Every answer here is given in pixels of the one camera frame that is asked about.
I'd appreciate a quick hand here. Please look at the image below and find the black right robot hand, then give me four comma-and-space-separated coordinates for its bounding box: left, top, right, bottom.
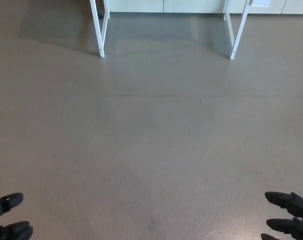
260, 191, 303, 240

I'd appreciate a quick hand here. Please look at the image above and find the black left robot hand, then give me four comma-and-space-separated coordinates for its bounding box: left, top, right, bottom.
0, 192, 34, 240

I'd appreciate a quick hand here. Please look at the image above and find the white cabinet row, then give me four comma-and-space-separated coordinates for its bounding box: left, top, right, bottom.
108, 0, 303, 15

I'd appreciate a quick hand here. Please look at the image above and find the white metal table leg frame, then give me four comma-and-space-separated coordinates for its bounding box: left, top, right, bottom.
223, 0, 252, 61
89, 0, 111, 58

